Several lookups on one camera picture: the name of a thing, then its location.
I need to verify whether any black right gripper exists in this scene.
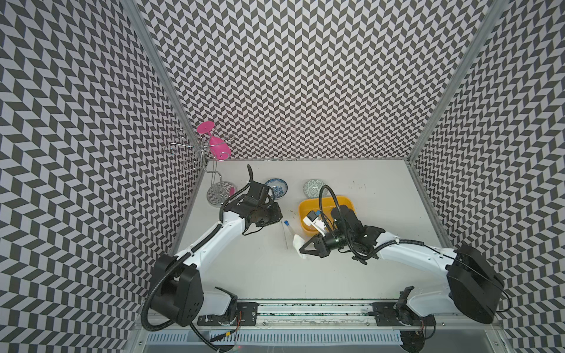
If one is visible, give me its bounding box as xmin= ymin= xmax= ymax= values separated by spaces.
xmin=299 ymin=229 xmax=353 ymax=258

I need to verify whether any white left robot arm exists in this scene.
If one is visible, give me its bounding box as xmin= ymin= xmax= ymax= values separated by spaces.
xmin=141 ymin=180 xmax=282 ymax=332

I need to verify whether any green patterned ceramic bowl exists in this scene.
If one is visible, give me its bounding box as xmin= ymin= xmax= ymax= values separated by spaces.
xmin=303 ymin=179 xmax=325 ymax=199

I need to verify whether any chrome wire cup stand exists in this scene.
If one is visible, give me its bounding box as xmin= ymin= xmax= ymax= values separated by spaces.
xmin=167 ymin=133 xmax=237 ymax=207

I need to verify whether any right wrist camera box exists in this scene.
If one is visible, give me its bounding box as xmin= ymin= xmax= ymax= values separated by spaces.
xmin=303 ymin=210 xmax=328 ymax=235

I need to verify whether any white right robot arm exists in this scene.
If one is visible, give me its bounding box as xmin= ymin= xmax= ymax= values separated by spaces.
xmin=299 ymin=205 xmax=506 ymax=326

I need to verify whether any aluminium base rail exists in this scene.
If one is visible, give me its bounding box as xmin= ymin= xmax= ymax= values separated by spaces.
xmin=197 ymin=299 xmax=501 ymax=332

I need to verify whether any blue floral ceramic bowl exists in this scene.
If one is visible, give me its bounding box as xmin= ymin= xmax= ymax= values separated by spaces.
xmin=265 ymin=178 xmax=288 ymax=199

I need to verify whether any pink plastic cup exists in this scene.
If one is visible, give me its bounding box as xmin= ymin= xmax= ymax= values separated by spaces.
xmin=197 ymin=121 xmax=216 ymax=135
xmin=209 ymin=136 xmax=232 ymax=161

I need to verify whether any white wiping cloth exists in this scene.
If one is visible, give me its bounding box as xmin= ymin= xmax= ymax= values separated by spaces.
xmin=292 ymin=234 xmax=311 ymax=259

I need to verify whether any clear test tube blue cap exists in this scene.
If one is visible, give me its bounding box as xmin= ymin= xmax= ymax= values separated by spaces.
xmin=283 ymin=220 xmax=297 ymax=241

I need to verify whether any yellow plastic tub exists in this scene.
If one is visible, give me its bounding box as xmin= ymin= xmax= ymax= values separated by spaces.
xmin=298 ymin=195 xmax=356 ymax=236

